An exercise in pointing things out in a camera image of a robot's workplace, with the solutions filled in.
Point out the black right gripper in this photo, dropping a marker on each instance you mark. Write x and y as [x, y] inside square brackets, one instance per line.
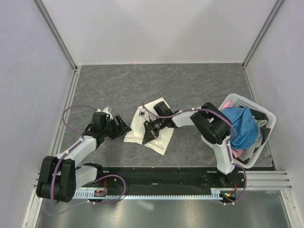
[150, 133]

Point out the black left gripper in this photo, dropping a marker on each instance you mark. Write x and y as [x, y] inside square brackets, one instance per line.
[118, 130]

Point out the white cloth napkin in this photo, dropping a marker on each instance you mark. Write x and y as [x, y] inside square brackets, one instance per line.
[161, 143]

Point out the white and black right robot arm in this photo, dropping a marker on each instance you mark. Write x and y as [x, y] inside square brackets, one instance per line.
[214, 127]

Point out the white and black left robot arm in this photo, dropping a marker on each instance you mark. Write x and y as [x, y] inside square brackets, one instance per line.
[69, 156]

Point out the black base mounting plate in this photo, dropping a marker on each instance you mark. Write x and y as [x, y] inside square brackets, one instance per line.
[175, 180]

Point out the pink cloth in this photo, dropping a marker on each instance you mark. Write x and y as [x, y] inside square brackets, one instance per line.
[237, 152]

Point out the blue cloth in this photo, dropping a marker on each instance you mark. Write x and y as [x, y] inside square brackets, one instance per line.
[245, 126]

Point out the white plastic laundry basket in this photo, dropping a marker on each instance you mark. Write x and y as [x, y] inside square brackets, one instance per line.
[261, 107]

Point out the black cloth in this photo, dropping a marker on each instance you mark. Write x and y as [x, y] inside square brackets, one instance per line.
[261, 121]

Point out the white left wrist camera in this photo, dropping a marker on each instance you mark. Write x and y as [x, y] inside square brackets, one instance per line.
[106, 110]

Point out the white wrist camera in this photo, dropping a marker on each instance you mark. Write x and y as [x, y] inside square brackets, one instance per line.
[106, 110]
[142, 113]

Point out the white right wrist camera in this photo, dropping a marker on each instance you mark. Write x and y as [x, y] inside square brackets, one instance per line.
[142, 113]

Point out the grey slotted cable duct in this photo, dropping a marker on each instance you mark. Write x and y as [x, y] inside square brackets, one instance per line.
[92, 194]

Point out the aluminium front frame rails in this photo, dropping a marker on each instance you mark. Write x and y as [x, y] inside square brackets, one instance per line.
[117, 184]

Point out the left aluminium frame post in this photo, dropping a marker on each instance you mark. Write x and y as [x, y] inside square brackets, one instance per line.
[55, 33]

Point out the aluminium frame post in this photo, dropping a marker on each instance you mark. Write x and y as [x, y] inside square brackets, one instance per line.
[264, 29]
[55, 33]

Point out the right aluminium frame post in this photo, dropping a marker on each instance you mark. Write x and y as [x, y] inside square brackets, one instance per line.
[264, 29]

